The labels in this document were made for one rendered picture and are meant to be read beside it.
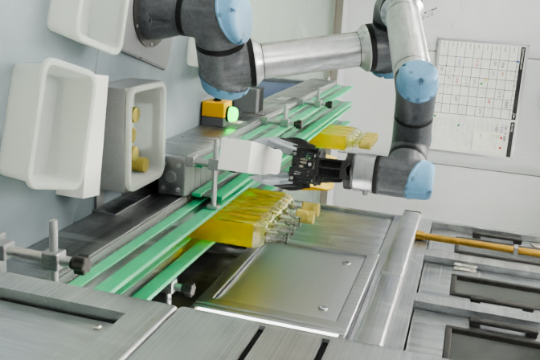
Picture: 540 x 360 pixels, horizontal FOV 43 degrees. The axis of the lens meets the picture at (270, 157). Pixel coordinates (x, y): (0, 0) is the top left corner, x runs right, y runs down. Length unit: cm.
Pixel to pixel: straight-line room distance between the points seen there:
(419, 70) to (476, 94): 617
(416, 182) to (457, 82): 617
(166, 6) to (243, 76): 24
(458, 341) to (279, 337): 96
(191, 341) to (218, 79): 103
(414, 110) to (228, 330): 74
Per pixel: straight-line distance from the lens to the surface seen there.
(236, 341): 66
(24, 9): 127
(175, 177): 162
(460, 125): 751
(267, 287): 163
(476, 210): 772
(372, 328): 150
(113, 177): 148
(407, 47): 140
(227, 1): 153
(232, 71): 160
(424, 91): 128
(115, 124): 145
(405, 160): 131
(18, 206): 131
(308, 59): 164
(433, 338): 158
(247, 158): 129
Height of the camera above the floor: 150
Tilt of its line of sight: 16 degrees down
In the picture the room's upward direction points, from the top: 97 degrees clockwise
